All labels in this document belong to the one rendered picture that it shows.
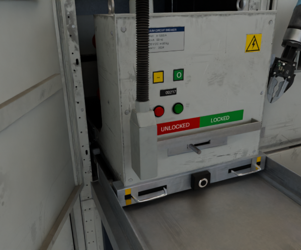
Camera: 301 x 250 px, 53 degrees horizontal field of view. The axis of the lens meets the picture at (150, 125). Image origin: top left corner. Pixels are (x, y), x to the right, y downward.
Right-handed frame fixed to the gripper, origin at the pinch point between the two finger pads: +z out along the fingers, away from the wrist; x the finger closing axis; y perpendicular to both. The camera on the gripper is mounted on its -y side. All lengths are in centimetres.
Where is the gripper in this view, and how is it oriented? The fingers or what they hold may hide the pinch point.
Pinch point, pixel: (271, 99)
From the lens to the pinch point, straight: 117.4
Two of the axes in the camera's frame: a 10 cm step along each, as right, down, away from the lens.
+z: -3.0, 9.4, 1.8
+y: -4.2, 0.4, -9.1
